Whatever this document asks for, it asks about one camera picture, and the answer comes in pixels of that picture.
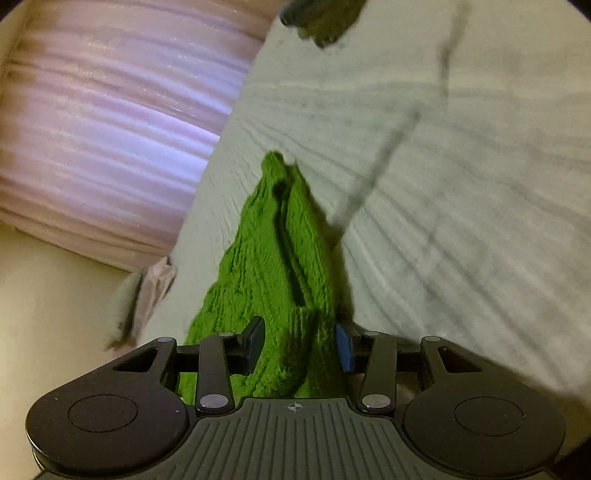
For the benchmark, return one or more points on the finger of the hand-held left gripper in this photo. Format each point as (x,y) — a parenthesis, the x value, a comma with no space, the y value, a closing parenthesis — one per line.
(298,10)

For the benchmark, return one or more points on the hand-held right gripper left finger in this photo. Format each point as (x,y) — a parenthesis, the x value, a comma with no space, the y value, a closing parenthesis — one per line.
(254,344)

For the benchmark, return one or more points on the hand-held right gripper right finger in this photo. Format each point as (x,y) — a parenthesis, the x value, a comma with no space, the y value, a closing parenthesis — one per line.
(346,348)

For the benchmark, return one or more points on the green knitted sweater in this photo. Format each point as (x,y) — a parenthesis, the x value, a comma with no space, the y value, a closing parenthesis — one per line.
(268,258)

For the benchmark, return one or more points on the pale pink cloth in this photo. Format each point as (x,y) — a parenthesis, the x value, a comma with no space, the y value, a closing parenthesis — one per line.
(154,290)

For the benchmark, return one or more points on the striped white bed sheet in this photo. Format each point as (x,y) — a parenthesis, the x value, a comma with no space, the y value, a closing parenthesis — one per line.
(461,184)

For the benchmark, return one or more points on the pink curtain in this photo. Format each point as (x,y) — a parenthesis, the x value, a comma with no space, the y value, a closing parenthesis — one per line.
(115,115)

